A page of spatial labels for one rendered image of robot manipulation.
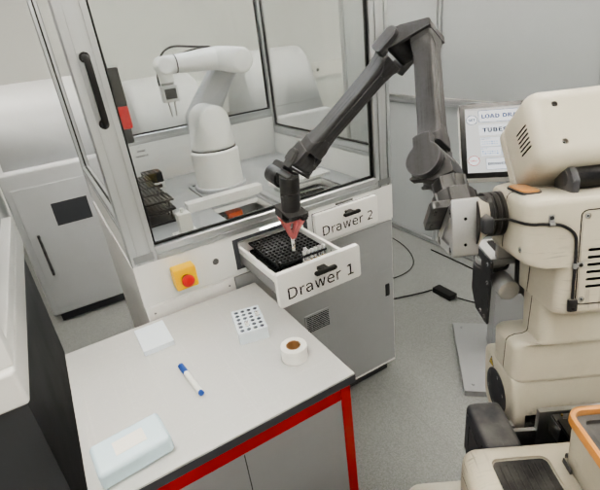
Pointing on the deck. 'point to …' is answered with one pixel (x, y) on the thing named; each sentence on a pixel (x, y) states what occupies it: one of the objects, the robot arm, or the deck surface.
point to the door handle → (95, 89)
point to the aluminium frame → (116, 212)
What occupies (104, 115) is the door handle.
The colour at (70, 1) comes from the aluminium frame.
